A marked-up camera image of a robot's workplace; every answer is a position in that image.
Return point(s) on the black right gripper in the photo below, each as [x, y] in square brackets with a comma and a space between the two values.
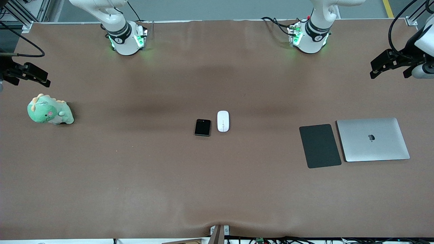
[7, 66]

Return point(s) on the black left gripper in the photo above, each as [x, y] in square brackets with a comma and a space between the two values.
[408, 54]

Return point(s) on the white computer mouse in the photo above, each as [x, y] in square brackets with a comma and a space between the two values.
[223, 121]

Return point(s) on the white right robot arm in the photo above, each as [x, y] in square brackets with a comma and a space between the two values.
[118, 30]

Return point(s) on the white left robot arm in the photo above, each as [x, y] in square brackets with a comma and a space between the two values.
[313, 32]

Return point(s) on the black mouse pad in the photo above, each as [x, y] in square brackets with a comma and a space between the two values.
[320, 145]

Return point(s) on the black folded flip phone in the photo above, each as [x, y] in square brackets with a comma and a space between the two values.
[202, 127]

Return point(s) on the green dinosaur plush toy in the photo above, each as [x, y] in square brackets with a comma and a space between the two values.
[45, 112]

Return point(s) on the silver closed laptop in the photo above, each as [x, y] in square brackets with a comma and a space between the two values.
[373, 139]

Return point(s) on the brown table cover mat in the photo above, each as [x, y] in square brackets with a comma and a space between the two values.
[217, 189]

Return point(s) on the green terminal connector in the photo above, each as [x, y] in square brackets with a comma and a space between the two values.
[260, 240]

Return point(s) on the aluminium frame profile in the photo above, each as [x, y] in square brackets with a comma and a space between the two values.
[415, 15]
[30, 13]

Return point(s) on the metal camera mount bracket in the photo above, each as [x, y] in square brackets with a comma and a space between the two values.
[218, 234]

